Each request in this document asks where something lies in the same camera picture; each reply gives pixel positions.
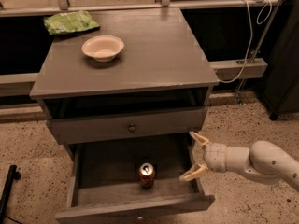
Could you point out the dark cabinet at right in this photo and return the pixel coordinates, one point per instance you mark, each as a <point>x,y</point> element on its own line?
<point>280,84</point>

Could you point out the grey wooden cabinet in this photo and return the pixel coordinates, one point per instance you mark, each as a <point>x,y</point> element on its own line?
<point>160,67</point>

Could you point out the open grey middle drawer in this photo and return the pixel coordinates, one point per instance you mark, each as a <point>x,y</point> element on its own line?
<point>104,186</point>

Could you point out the green chip bag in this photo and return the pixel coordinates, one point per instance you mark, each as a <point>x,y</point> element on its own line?
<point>70,22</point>

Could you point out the closed grey top drawer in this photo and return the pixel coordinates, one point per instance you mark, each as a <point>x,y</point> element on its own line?
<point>130,125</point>

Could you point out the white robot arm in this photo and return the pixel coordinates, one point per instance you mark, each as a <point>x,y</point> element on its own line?
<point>263,162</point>

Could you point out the red coke can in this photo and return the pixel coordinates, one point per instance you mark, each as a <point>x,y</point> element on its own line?
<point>146,175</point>

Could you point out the white bowl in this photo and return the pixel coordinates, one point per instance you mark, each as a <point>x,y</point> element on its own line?
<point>103,48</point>

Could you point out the black pole on floor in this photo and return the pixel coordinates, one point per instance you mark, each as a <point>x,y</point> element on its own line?
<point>12,175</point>

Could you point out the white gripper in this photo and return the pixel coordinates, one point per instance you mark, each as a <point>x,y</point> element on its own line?
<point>215,157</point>

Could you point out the metal railing frame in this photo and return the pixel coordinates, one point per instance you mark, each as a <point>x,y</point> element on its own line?
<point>124,6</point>

